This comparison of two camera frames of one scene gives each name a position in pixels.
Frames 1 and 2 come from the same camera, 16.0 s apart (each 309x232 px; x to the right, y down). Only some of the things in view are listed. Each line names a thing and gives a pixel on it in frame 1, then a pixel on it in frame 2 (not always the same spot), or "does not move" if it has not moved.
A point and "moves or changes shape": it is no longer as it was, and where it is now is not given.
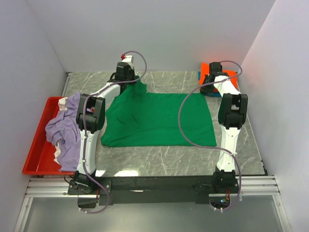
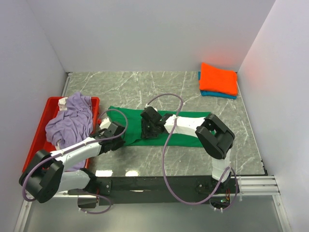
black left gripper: (132, 71) -> (119, 144)
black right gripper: (203, 89) -> (145, 133)
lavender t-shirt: (64, 129) does not move
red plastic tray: (40, 161) does not move
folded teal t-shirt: (216, 94) does not move
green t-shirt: (136, 118) moves or changes shape
